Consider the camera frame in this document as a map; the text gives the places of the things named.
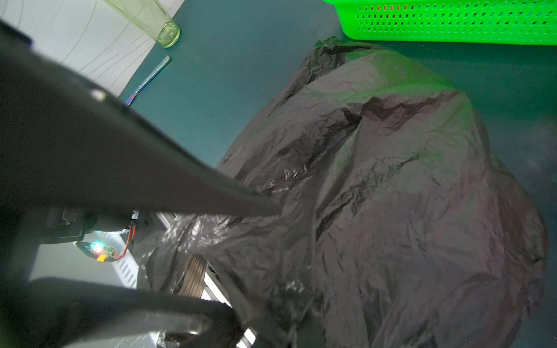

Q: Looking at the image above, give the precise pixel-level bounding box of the green translucent cup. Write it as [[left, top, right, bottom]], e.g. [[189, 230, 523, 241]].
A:
[[104, 0, 181, 48]]

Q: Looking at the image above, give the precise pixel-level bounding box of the black plastic bag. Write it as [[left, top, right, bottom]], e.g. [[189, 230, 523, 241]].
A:
[[138, 38, 548, 347]]

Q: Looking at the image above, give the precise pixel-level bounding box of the green plastic basket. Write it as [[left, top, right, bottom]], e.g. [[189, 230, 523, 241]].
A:
[[330, 0, 556, 46]]

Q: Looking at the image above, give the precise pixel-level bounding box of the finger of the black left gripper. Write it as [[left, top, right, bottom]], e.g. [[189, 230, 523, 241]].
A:
[[1, 278, 244, 347], [1, 23, 281, 216]]

